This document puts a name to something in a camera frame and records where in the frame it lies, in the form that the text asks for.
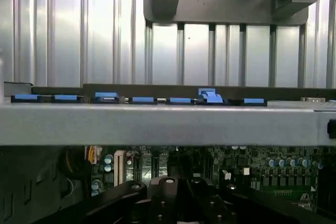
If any white expansion slot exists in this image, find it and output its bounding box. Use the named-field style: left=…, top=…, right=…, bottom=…
left=113, top=150, right=124, bottom=187

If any green motherboard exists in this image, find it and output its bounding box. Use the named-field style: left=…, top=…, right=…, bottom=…
left=89, top=145, right=336, bottom=217

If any black grey open PC case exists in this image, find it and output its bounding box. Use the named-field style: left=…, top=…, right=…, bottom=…
left=0, top=81, right=336, bottom=224

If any raised blue slot latch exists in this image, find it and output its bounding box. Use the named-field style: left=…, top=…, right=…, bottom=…
left=197, top=87, right=224, bottom=104

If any yellow wire connector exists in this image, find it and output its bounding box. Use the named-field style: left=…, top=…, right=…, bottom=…
left=88, top=145, right=103, bottom=166

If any black coiled wire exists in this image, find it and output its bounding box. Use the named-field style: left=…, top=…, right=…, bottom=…
left=62, top=146, right=89, bottom=180

